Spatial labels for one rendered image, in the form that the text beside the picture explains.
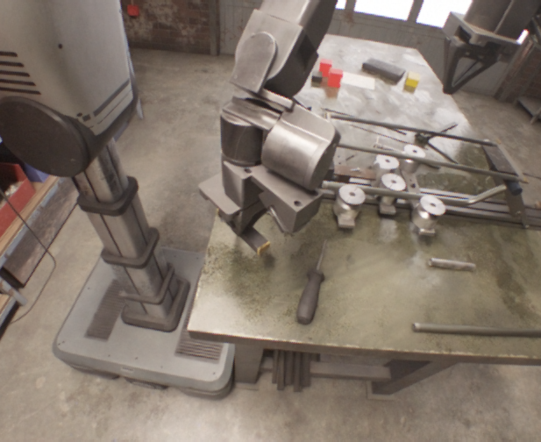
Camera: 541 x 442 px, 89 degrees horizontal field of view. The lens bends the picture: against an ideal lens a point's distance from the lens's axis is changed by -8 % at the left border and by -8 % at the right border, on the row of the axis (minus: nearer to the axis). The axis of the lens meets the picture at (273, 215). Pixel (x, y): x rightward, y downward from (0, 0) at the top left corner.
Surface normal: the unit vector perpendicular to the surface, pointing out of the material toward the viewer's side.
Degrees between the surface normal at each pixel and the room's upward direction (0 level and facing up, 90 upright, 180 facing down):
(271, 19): 53
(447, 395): 0
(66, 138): 90
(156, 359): 0
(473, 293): 0
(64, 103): 98
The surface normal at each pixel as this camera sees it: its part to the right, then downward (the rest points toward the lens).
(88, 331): 0.10, -0.65
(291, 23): -0.37, 0.08
